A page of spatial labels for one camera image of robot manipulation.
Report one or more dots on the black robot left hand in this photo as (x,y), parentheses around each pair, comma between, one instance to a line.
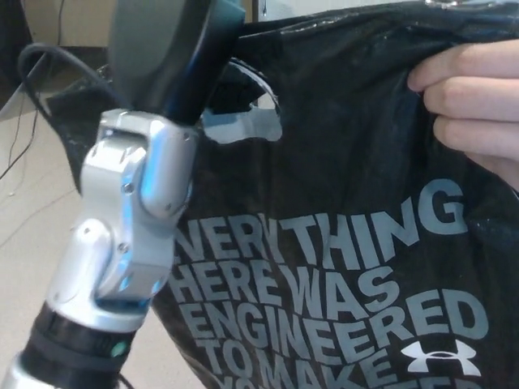
(162,52)

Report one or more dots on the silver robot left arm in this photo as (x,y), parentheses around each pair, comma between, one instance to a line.
(121,194)

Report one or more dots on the person's bare hand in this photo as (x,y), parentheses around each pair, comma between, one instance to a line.
(478,105)

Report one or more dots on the dark cabinet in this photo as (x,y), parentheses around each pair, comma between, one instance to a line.
(12,40)

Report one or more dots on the black printed plastic bag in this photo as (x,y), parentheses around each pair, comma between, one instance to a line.
(344,142)

